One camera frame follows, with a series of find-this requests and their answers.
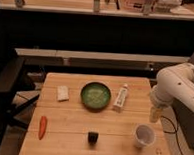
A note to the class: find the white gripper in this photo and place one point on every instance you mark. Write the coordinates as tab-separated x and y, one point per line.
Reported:
155	112

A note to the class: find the small black eraser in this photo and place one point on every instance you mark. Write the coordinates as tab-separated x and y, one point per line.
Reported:
92	137

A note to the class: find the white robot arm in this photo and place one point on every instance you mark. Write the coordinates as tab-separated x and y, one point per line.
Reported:
173	82

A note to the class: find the white plastic cup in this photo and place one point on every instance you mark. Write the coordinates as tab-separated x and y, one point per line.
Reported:
144	136

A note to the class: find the white tube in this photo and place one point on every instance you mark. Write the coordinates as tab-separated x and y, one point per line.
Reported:
120	99

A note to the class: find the green round plate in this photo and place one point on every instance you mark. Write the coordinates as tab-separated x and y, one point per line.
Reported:
95	95

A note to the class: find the white rectangular sponge block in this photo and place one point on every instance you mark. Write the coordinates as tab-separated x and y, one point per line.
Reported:
62	93

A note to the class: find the red chili pepper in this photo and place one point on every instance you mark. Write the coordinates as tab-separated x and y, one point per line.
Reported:
42	127

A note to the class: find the black office chair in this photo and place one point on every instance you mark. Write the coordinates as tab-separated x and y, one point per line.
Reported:
13	78

